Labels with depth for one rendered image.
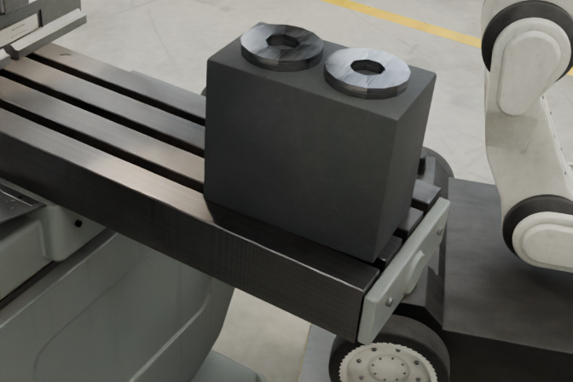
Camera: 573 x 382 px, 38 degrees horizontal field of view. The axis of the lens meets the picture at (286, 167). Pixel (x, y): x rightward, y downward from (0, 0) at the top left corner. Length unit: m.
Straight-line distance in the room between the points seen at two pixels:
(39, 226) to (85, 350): 0.30
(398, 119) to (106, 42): 2.74
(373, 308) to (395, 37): 2.85
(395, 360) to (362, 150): 0.63
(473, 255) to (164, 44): 2.15
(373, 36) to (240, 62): 2.80
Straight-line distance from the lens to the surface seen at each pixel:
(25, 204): 1.11
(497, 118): 1.34
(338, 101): 0.83
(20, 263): 1.16
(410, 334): 1.35
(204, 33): 3.56
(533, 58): 1.27
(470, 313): 1.46
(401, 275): 0.95
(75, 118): 1.15
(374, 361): 1.42
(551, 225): 1.44
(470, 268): 1.55
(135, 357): 1.53
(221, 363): 1.81
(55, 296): 1.23
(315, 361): 1.55
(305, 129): 0.86
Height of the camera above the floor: 1.54
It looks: 34 degrees down
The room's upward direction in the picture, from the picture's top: 5 degrees clockwise
